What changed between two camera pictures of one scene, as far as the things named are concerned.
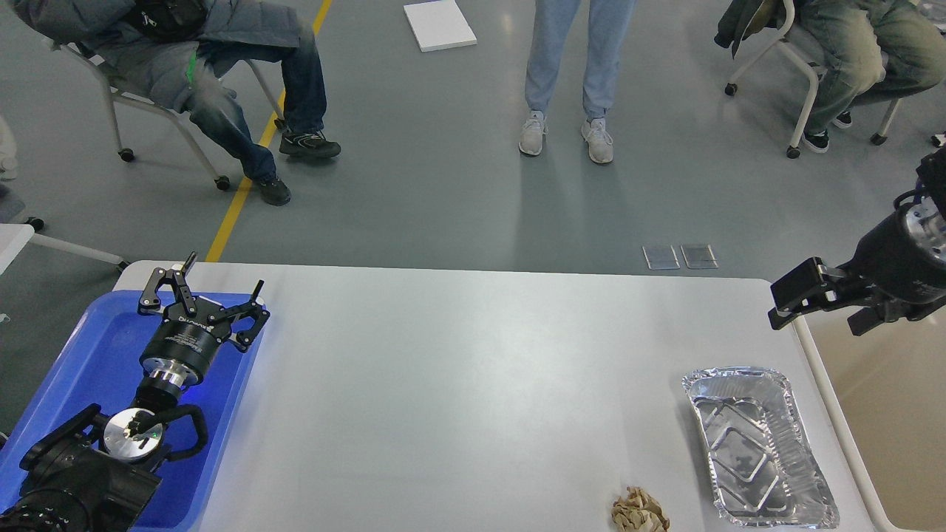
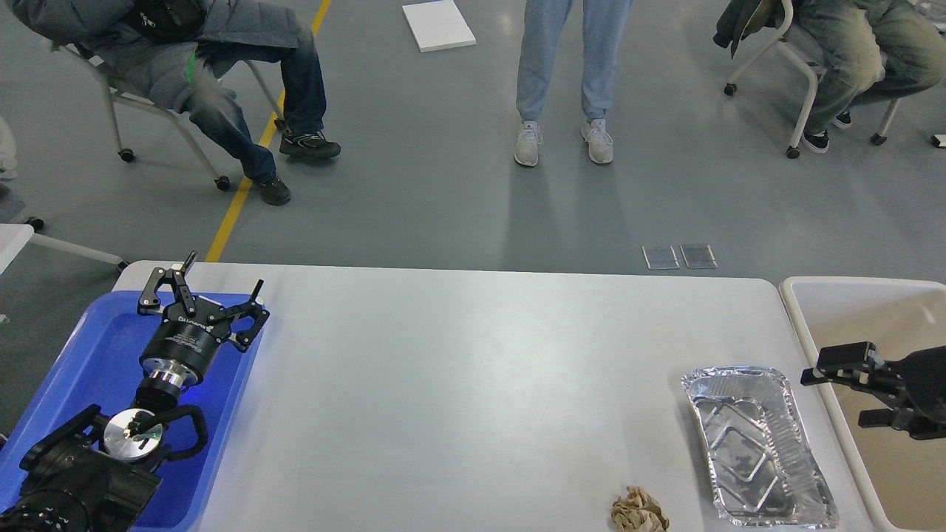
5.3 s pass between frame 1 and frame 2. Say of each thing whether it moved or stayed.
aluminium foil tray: stayed
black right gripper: moved
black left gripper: stayed
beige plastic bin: stayed
